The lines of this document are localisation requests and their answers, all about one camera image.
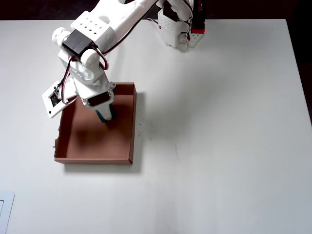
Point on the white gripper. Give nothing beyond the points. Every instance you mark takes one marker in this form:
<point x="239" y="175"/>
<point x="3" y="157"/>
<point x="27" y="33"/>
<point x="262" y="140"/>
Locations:
<point x="99" y="100"/>

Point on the blue cube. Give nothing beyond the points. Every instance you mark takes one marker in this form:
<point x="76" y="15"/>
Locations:
<point x="100" y="117"/>

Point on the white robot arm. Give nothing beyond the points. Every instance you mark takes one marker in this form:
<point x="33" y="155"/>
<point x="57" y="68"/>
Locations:
<point x="117" y="22"/>

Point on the brown cardboard box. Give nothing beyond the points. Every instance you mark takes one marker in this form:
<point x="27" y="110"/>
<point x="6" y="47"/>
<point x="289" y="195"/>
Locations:
<point x="97" y="146"/>

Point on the red and black table clamp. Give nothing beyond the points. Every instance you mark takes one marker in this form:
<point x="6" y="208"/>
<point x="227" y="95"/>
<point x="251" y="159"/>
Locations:
<point x="198" y="17"/>

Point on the white flat board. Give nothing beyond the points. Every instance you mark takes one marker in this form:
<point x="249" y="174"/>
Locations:
<point x="7" y="202"/>

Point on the white wrist camera plate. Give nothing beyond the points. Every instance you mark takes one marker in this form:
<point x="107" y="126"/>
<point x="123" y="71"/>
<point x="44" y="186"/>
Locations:
<point x="48" y="107"/>

